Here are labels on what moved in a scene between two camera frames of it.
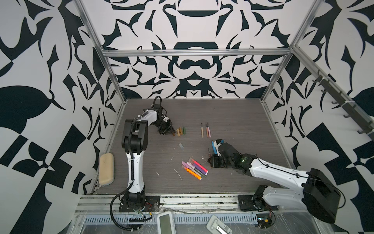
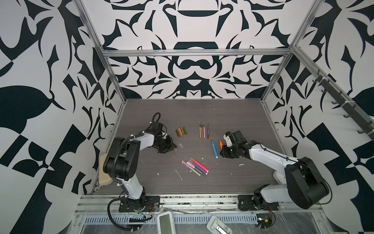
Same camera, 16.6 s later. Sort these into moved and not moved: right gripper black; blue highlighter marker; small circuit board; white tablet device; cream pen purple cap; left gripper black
Moved: right gripper black; left gripper black
Not moved: white tablet device; small circuit board; blue highlighter marker; cream pen purple cap
